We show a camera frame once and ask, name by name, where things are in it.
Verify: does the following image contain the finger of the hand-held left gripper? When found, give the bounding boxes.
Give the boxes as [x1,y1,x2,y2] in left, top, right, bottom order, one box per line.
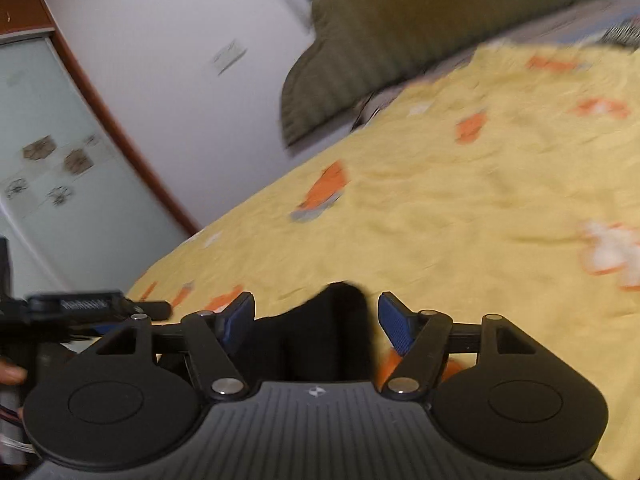
[27,289,172,323]

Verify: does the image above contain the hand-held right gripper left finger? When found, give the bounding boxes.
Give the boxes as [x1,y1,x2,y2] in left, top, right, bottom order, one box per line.
[92,291,257,403]

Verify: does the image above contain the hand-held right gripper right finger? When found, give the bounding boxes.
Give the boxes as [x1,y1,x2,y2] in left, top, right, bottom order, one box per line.
[377,291,544,402]

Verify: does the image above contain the black pants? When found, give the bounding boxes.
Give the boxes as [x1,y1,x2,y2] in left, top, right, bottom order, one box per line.
[239,282,385,383]

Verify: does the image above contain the person's left hand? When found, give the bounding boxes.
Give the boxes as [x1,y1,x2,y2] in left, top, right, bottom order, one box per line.
[0,359,28,387]

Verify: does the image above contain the yellow printed blanket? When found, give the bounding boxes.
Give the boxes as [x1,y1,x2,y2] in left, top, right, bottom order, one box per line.
[122,42,640,478]

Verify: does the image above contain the frosted glass floral sliding door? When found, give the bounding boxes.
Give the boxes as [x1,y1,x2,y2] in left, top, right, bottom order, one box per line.
[0,35,193,306]

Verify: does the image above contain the green upholstered headboard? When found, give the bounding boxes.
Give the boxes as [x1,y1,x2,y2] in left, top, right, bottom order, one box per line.
[280,0,613,148]

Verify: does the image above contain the striped pillow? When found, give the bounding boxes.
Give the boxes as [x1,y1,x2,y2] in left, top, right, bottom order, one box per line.
[350,0,640,133]

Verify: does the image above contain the dark patterned cloth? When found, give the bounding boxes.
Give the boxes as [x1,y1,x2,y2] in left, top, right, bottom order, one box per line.
[597,17,640,52]

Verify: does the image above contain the thin wire bundle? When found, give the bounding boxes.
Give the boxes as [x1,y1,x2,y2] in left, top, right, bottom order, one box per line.
[0,405,36,465]

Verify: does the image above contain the brown wooden door frame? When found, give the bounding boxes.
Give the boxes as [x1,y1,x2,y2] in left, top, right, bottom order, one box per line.
[0,0,203,236]

